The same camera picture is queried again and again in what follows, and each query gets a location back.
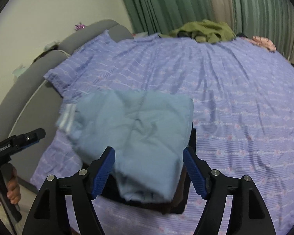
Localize pink printed garment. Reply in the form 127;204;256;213
250;35;277;52

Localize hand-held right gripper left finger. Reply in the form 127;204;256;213
22;146;116;235

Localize green curtain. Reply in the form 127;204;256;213
229;0;294;55
116;0;211;36

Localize grey padded headboard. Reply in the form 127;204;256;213
0;20;134;140

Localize black folded garment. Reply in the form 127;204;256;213
98;127;198;215

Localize purple patterned blanket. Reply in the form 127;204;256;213
29;33;294;235

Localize olive green garment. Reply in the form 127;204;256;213
162;20;237;44

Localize light blue padded pants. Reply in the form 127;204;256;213
55;89;194;202

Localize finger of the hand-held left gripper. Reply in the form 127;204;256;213
16;139;43;154
12;128;46;144

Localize person's left hand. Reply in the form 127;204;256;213
4;166;21;205

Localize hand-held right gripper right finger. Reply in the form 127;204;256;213
182;146;276;235

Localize purple patterned pillow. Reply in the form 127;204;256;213
44;30;118;96

